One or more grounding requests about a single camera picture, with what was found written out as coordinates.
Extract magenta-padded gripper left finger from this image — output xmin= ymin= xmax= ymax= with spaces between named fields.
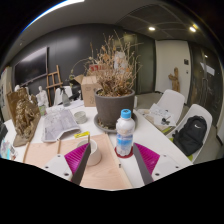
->
xmin=41 ymin=142 xmax=92 ymax=186

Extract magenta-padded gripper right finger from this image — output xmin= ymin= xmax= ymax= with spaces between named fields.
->
xmin=131 ymin=142 xmax=184 ymax=186

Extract white blue-capped drink bottle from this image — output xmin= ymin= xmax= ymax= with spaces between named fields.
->
xmin=115 ymin=108 xmax=136 ymax=158

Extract white mug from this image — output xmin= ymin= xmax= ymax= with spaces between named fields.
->
xmin=76 ymin=138 xmax=103 ymax=167

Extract yellow tag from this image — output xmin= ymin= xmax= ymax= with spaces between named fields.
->
xmin=73 ymin=131 xmax=91 ymax=139

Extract flat round red coaster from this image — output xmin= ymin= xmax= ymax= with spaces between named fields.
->
xmin=114 ymin=144 xmax=135 ymax=160

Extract pale wooden drawing board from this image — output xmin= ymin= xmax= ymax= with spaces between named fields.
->
xmin=57 ymin=133 xmax=133 ymax=191
xmin=22 ymin=139 xmax=63 ymax=164

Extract printed grey paper sheet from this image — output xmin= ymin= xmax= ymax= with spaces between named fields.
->
xmin=41 ymin=108 xmax=82 ymax=143

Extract dark round plant saucer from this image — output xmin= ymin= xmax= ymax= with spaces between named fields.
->
xmin=93 ymin=112 xmax=138 ymax=134

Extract small clear glass jar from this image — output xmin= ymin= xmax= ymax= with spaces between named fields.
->
xmin=73 ymin=110 xmax=88 ymax=125

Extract stack of printed papers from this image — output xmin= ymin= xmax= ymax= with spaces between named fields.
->
xmin=138 ymin=102 xmax=177 ymax=134

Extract black backpack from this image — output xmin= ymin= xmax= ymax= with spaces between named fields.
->
xmin=172 ymin=115 xmax=208 ymax=157

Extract dark spray bottle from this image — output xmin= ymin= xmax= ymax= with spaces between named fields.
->
xmin=60 ymin=87 xmax=72 ymax=108

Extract clear green-labelled spray bottle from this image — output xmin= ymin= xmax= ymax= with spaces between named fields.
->
xmin=37 ymin=100 xmax=48 ymax=117

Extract grey pot with dried plant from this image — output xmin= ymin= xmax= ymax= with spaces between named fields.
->
xmin=71 ymin=31 xmax=143 ymax=129

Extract cardboard box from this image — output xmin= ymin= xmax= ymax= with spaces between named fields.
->
xmin=73 ymin=73 xmax=103 ymax=108

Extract bronze relief sculpture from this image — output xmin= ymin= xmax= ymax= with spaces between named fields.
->
xmin=6 ymin=87 xmax=42 ymax=148

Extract white plaster figure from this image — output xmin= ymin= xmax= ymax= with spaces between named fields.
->
xmin=35 ymin=85 xmax=50 ymax=108

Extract colourful painted canvas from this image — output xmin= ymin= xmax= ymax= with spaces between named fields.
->
xmin=0 ymin=139 xmax=18 ymax=161

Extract wooden easel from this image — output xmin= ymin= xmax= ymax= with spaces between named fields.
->
xmin=45 ymin=64 xmax=64 ymax=107

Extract brown wooden figure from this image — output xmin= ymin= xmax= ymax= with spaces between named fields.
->
xmin=167 ymin=67 xmax=182 ymax=93

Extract beige cabinet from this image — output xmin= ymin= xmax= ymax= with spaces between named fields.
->
xmin=0 ymin=66 xmax=13 ymax=111

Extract round ceiling spotlights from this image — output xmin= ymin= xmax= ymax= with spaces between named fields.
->
xmin=148 ymin=23 xmax=198 ymax=34

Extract ceiling light panel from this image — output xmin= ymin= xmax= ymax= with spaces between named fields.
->
xmin=23 ymin=0 xmax=86 ymax=31

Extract black wall screen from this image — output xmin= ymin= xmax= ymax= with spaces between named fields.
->
xmin=13 ymin=46 xmax=49 ymax=87

